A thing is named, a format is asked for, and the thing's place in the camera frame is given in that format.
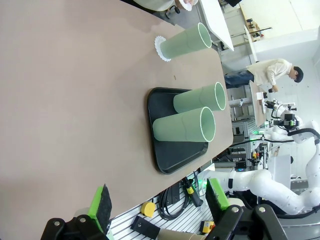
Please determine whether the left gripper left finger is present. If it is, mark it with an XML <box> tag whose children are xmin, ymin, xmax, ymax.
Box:
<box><xmin>41</xmin><ymin>183</ymin><xmax>113</xmax><ymax>240</ymax></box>

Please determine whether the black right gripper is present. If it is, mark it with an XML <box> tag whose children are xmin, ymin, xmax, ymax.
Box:
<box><xmin>279</xmin><ymin>113</ymin><xmax>297</xmax><ymax>128</ymax></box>

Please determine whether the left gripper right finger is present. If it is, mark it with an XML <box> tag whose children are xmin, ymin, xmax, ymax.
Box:
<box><xmin>204</xmin><ymin>177</ymin><xmax>288</xmax><ymax>240</ymax></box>

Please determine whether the pale green plastic cup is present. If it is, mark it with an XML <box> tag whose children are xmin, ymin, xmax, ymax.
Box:
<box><xmin>173</xmin><ymin>81</ymin><xmax>227</xmax><ymax>114</ymax></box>
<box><xmin>152</xmin><ymin>106</ymin><xmax>217</xmax><ymax>143</ymax></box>
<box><xmin>159</xmin><ymin>22</ymin><xmax>213</xmax><ymax>60</ymax></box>

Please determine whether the white scalloped paper coaster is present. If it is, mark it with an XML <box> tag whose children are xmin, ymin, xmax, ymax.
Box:
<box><xmin>154</xmin><ymin>35</ymin><xmax>172</xmax><ymax>62</ymax></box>
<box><xmin>180</xmin><ymin>0</ymin><xmax>194</xmax><ymax>12</ymax></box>

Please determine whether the yellow emergency stop box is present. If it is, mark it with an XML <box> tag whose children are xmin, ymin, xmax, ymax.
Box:
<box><xmin>200</xmin><ymin>220</ymin><xmax>216</xmax><ymax>235</ymax></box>

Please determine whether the wooden background table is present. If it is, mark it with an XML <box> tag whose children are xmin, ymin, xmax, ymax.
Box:
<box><xmin>248</xmin><ymin>79</ymin><xmax>268</xmax><ymax>128</ymax></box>

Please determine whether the black rectangular box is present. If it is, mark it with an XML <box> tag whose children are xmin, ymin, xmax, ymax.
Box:
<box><xmin>130</xmin><ymin>215</ymin><xmax>161</xmax><ymax>238</ymax></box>

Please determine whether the yellow round button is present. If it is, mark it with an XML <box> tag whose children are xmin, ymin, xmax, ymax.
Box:
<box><xmin>140</xmin><ymin>201</ymin><xmax>157</xmax><ymax>217</ymax></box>

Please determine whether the white cabinet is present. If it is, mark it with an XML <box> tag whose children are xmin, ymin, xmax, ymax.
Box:
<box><xmin>266</xmin><ymin>153</ymin><xmax>292</xmax><ymax>187</ymax></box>

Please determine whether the person in beige jacket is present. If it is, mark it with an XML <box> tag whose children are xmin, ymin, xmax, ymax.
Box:
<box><xmin>224</xmin><ymin>58</ymin><xmax>305</xmax><ymax>90</ymax></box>

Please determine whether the brown cardboard tube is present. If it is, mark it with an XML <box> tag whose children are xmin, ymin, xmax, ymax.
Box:
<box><xmin>156</xmin><ymin>229</ymin><xmax>210</xmax><ymax>240</ymax></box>

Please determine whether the aluminium slotted mounting plate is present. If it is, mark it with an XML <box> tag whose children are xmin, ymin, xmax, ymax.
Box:
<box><xmin>108</xmin><ymin>172</ymin><xmax>226</xmax><ymax>240</ymax></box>

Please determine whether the black plastic serving tray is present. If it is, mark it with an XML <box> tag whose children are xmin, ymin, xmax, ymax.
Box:
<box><xmin>146</xmin><ymin>86</ymin><xmax>210</xmax><ymax>175</ymax></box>

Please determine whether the white table with grey legs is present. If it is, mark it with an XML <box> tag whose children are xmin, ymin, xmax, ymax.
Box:
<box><xmin>199</xmin><ymin>0</ymin><xmax>235</xmax><ymax>52</ymax></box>

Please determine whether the black chair base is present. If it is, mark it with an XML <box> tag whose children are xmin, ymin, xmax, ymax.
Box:
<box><xmin>165</xmin><ymin>5</ymin><xmax>181</xmax><ymax>19</ymax></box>

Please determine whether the person in beige sweatshirt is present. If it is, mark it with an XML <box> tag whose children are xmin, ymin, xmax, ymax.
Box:
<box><xmin>133</xmin><ymin>0</ymin><xmax>176</xmax><ymax>11</ymax></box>

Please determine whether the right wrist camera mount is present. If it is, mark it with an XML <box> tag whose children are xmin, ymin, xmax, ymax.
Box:
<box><xmin>264</xmin><ymin>99</ymin><xmax>297</xmax><ymax>117</ymax></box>

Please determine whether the black handheld enabling switch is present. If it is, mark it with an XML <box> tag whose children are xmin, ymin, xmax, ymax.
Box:
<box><xmin>183</xmin><ymin>177</ymin><xmax>204</xmax><ymax>208</ymax></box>

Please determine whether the black coiled cable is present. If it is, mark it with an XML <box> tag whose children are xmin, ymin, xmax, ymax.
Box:
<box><xmin>158</xmin><ymin>184</ymin><xmax>195</xmax><ymax>221</ymax></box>

